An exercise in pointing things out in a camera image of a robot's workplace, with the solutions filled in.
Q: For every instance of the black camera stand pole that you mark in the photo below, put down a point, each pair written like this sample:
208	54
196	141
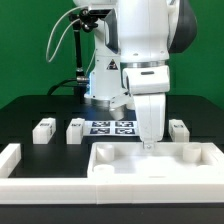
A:
81	22

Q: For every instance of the fiducial marker sheet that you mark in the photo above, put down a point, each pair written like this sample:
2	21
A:
110	128

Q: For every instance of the white desk top tray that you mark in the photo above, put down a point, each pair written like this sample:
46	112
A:
169	162

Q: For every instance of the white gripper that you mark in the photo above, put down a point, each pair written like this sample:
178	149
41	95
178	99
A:
150	116

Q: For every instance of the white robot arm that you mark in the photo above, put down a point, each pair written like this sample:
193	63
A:
133	42

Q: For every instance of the white barrier wall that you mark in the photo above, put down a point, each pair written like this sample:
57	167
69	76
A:
9	158
86	191

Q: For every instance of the white front barrier wall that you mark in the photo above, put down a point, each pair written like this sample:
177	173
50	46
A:
86	191

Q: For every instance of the white left barrier wall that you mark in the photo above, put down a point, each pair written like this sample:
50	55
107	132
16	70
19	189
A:
9	158

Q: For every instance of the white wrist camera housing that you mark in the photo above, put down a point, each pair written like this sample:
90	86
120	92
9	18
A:
144	81

